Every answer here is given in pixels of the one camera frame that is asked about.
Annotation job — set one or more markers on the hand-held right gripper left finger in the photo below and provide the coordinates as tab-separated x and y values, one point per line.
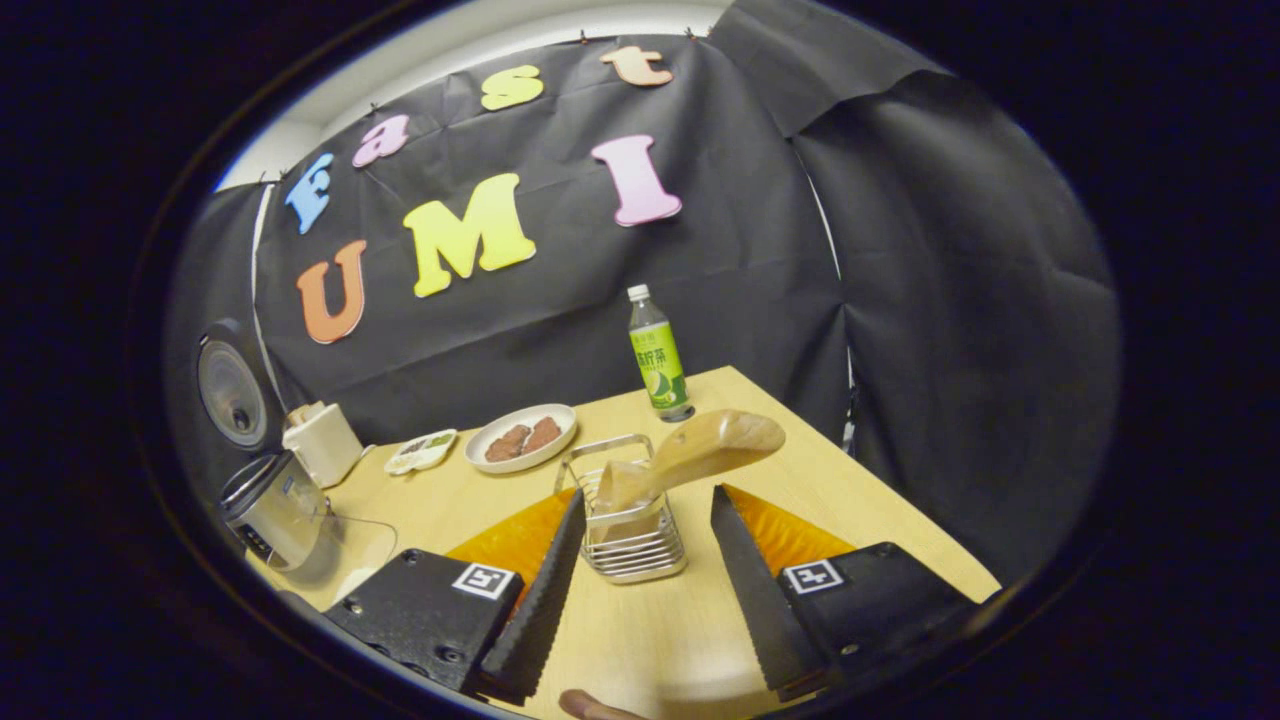
545	600

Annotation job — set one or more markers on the black and silver rice cooker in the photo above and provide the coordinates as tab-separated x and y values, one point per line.
275	510

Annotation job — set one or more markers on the green tea bottle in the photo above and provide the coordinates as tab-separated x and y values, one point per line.
660	370

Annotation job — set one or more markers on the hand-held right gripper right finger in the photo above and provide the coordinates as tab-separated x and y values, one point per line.
755	590

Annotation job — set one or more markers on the white toaster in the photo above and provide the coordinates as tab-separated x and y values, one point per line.
325	450

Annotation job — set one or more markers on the white compartment dish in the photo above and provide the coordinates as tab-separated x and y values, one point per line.
420	452

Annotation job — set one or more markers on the wooden spoon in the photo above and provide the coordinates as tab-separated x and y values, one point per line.
720	445

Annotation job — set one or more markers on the black backdrop cloth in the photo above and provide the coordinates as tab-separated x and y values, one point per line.
760	250

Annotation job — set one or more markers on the brown meat piece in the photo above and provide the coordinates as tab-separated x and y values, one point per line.
508	443
542	435

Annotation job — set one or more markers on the white round plate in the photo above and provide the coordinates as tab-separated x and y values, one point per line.
480	455

